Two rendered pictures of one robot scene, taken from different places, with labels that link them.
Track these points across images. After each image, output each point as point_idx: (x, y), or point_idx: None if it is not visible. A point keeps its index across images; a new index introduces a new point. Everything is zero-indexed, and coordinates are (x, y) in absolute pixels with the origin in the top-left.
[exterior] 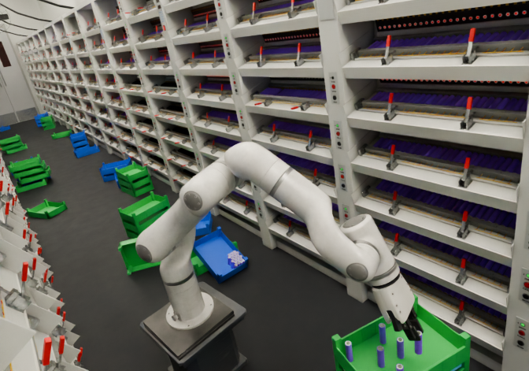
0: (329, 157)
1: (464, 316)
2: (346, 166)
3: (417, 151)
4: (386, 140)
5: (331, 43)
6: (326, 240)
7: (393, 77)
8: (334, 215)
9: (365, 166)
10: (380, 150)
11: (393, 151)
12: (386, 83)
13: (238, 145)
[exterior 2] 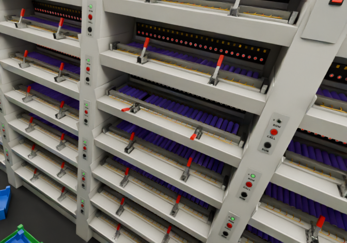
0: (217, 200)
1: None
2: (241, 219)
3: (328, 217)
4: (277, 188)
5: (304, 77)
6: None
7: None
8: (180, 236)
9: (274, 229)
10: (285, 207)
11: (321, 225)
12: (298, 131)
13: None
